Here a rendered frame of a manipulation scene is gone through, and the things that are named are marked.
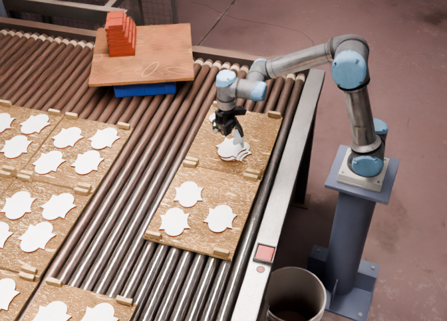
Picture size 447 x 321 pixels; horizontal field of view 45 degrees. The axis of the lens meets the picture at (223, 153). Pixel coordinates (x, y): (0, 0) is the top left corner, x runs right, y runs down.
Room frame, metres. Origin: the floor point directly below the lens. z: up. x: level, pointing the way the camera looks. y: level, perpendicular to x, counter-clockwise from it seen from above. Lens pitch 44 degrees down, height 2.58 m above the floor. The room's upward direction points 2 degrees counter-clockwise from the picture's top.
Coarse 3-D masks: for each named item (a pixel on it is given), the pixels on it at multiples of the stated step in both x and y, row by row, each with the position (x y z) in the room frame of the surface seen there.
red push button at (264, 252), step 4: (260, 248) 1.20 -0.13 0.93; (264, 248) 1.20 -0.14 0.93; (268, 248) 1.20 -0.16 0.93; (272, 248) 1.20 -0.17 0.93; (260, 252) 1.18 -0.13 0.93; (264, 252) 1.18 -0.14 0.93; (268, 252) 1.18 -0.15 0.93; (272, 252) 1.18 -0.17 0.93; (256, 256) 1.16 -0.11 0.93; (260, 256) 1.16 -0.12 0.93; (264, 256) 1.16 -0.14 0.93; (268, 256) 1.16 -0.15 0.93; (272, 256) 1.16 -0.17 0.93; (268, 260) 1.15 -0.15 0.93
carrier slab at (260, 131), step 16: (208, 112) 1.98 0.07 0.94; (256, 112) 1.97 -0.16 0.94; (208, 128) 1.87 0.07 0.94; (256, 128) 1.86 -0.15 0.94; (272, 128) 1.86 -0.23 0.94; (192, 144) 1.76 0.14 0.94; (208, 144) 1.76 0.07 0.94; (256, 144) 1.75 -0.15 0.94; (272, 144) 1.75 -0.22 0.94; (208, 160) 1.66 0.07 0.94; (256, 160) 1.65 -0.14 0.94
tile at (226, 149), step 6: (222, 144) 1.73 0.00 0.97; (228, 144) 1.73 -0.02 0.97; (240, 144) 1.72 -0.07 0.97; (222, 150) 1.69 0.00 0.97; (228, 150) 1.69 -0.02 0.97; (234, 150) 1.69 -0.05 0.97; (240, 150) 1.69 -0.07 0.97; (222, 156) 1.65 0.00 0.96; (228, 156) 1.65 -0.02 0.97; (234, 156) 1.65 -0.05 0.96
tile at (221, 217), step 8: (216, 208) 1.38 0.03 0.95; (224, 208) 1.38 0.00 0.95; (208, 216) 1.34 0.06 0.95; (216, 216) 1.34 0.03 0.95; (224, 216) 1.34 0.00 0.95; (232, 216) 1.34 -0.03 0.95; (208, 224) 1.30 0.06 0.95; (216, 224) 1.30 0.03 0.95; (224, 224) 1.30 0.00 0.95; (216, 232) 1.27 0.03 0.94
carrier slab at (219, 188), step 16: (176, 176) 1.57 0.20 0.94; (192, 176) 1.57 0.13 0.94; (208, 176) 1.57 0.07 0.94; (224, 176) 1.56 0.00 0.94; (240, 176) 1.56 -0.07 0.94; (208, 192) 1.48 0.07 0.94; (224, 192) 1.47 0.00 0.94; (240, 192) 1.47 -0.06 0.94; (256, 192) 1.47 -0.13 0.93; (160, 208) 1.40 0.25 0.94; (192, 208) 1.39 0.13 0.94; (208, 208) 1.39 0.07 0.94; (240, 208) 1.39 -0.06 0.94; (160, 224) 1.32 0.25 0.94; (192, 224) 1.31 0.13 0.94; (240, 224) 1.31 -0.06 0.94; (160, 240) 1.24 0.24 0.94; (176, 240) 1.24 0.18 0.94; (192, 240) 1.24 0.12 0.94; (208, 240) 1.24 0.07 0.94; (224, 240) 1.23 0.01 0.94
